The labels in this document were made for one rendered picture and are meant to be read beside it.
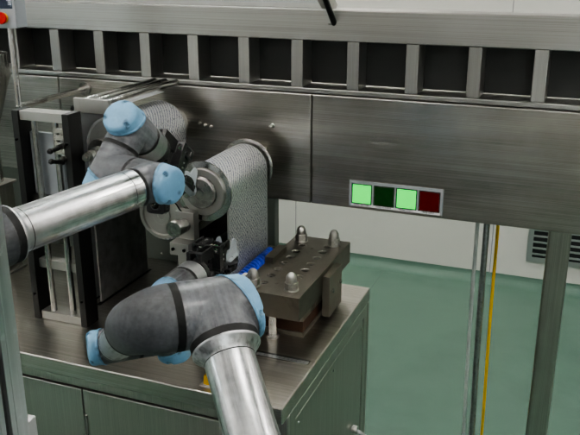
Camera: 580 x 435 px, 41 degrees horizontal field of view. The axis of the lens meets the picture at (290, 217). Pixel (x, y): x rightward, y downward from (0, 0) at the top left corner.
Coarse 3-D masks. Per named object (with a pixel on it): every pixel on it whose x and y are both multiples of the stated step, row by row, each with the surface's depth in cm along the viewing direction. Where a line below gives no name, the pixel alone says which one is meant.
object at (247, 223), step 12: (264, 192) 206; (240, 204) 193; (252, 204) 200; (264, 204) 207; (228, 216) 187; (240, 216) 194; (252, 216) 201; (264, 216) 208; (228, 228) 188; (240, 228) 194; (252, 228) 202; (264, 228) 209; (240, 240) 195; (252, 240) 203; (264, 240) 210; (240, 252) 196; (252, 252) 204; (240, 264) 197
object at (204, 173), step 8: (200, 168) 185; (200, 176) 185; (208, 176) 184; (216, 176) 184; (216, 184) 184; (224, 192) 185; (184, 200) 189; (216, 200) 186; (192, 208) 189; (208, 208) 187; (216, 208) 186
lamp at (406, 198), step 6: (402, 192) 203; (408, 192) 202; (414, 192) 201; (402, 198) 203; (408, 198) 202; (414, 198) 202; (396, 204) 204; (402, 204) 204; (408, 204) 203; (414, 204) 202
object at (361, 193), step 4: (356, 188) 207; (360, 188) 207; (364, 188) 206; (368, 188) 206; (352, 192) 208; (356, 192) 207; (360, 192) 207; (364, 192) 206; (368, 192) 206; (352, 196) 208; (356, 196) 208; (360, 196) 207; (364, 196) 207; (368, 196) 206; (352, 200) 208; (356, 200) 208; (360, 200) 208; (364, 200) 207; (368, 200) 207
